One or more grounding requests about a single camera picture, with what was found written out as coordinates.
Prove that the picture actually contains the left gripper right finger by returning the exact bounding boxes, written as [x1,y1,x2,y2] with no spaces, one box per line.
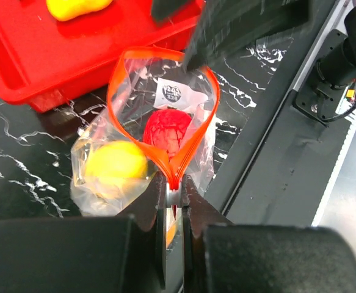
[182,175,356,292]

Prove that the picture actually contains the yellow toy lemon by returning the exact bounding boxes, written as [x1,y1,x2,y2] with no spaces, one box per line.
[46,0,113,21]
[84,140,148,184]

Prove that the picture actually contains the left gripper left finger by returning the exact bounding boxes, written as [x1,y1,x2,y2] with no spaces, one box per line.
[0,173,167,292]

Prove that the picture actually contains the right connector board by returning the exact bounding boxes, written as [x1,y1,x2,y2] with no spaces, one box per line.
[344,87,356,104]

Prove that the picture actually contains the red plastic tray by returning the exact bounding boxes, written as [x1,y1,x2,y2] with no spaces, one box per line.
[0,1,204,113]

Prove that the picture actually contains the orange zip top bag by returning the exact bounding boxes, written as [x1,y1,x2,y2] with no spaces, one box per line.
[71,47,220,216]

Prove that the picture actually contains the aluminium slotted rail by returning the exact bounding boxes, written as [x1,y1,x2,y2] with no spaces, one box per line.
[312,122,356,226]

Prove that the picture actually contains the red toy apple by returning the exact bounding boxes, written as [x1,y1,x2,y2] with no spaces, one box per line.
[143,109,192,159]

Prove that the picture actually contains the orange green toy mango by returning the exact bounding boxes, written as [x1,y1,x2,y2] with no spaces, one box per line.
[165,225,176,247]

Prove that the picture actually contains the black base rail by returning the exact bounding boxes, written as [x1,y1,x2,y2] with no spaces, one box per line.
[223,1,356,226]

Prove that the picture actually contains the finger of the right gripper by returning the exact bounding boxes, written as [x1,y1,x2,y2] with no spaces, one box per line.
[150,0,316,73]

